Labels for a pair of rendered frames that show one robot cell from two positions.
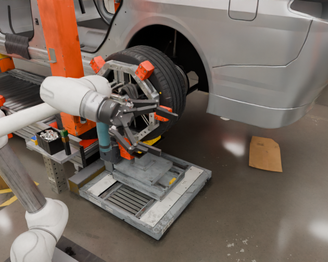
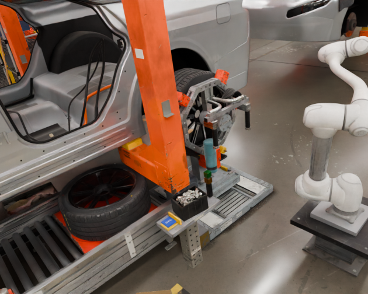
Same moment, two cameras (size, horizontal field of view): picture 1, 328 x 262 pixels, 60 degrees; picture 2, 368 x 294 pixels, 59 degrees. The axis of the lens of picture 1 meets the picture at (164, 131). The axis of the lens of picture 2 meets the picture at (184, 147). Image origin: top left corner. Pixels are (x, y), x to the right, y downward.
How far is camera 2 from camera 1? 277 cm
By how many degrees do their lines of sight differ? 61
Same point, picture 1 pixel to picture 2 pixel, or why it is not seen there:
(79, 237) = (267, 237)
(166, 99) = not seen: hidden behind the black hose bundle
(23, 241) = (351, 177)
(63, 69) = (178, 116)
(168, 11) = (179, 35)
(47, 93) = not seen: outside the picture
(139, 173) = (217, 179)
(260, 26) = (232, 23)
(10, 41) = not seen: outside the picture
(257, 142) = not seen: hidden behind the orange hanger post
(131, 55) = (202, 73)
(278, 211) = (250, 140)
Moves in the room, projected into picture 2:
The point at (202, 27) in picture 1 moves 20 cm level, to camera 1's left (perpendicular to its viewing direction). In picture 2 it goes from (204, 37) to (198, 43)
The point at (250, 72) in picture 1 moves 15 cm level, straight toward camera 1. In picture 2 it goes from (233, 54) to (249, 54)
